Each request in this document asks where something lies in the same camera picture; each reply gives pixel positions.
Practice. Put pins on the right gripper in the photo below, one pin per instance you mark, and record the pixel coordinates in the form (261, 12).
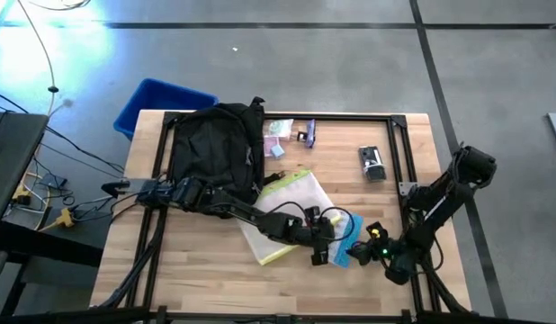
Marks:
(379, 254)

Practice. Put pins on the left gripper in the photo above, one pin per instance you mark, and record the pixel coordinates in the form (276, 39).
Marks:
(316, 234)

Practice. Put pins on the white mesh pouch blue trim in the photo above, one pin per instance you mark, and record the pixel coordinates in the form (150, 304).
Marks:
(350, 238)

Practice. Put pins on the white mesh pouch yellow trim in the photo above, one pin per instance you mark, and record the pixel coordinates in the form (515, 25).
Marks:
(296, 193)

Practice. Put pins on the light blue eraser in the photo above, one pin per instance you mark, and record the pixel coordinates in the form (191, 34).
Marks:
(278, 151)

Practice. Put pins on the black binder clip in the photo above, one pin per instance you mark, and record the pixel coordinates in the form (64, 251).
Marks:
(302, 135)

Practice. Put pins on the pink notepad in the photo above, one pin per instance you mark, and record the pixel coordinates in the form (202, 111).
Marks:
(269, 143)

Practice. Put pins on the purple stick item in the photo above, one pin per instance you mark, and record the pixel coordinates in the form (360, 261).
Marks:
(310, 132)

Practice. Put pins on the green packet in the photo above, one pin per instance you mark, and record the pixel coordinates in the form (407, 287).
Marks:
(280, 128)

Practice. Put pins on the black backpack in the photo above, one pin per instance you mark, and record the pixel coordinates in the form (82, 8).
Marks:
(215, 148)

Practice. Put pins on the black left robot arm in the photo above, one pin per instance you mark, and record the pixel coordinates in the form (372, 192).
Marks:
(242, 209)

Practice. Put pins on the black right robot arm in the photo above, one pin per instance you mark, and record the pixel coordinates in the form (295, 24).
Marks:
(433, 207)

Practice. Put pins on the yellow PCB label tag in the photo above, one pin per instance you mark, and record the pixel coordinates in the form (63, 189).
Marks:
(374, 232)

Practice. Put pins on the long black crossbar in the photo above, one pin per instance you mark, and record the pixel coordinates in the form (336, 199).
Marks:
(278, 318)

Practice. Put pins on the black clamp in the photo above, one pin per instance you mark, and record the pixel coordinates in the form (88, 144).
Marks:
(112, 189)

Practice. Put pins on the blue plastic bin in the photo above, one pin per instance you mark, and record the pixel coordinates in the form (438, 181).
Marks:
(147, 112)

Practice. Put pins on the yellow plug connector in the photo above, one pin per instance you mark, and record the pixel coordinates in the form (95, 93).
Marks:
(64, 219)
(21, 194)

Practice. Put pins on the black low bench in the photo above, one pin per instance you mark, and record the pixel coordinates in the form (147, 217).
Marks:
(57, 238)

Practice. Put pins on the black power adapter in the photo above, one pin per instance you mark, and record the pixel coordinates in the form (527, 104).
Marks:
(53, 181)

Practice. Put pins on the dark grey side table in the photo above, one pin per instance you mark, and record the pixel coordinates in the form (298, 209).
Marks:
(12, 153)

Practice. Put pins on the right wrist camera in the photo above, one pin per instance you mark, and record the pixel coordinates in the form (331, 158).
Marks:
(383, 226)

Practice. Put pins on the grey metal bracket plate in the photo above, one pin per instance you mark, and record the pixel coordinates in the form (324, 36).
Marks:
(406, 187)

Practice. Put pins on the black aluminium table frame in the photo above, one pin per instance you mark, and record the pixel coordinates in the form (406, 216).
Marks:
(341, 116)

